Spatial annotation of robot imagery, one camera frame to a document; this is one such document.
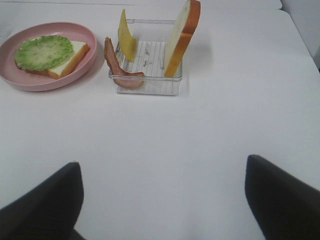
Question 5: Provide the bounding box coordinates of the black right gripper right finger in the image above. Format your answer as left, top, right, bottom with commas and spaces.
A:
244, 154, 320, 240

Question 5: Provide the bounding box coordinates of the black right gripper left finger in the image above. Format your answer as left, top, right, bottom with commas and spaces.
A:
0, 162, 84, 240

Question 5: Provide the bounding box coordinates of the bacon strip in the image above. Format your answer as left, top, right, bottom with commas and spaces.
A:
104, 37, 145, 90

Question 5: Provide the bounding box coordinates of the green lettuce leaf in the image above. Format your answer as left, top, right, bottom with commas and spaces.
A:
14, 35, 74, 72

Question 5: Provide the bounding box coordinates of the bread slice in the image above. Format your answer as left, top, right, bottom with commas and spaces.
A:
14, 40, 90, 79
163, 0, 201, 78

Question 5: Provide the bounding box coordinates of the yellow cheese slice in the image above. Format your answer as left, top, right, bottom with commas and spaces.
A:
118, 9, 137, 62

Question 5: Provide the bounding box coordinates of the pink round plate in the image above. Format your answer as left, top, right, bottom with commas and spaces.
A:
0, 22, 98, 91

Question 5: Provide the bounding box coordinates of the right clear plastic tray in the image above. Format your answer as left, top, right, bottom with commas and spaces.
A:
108, 18, 183, 96

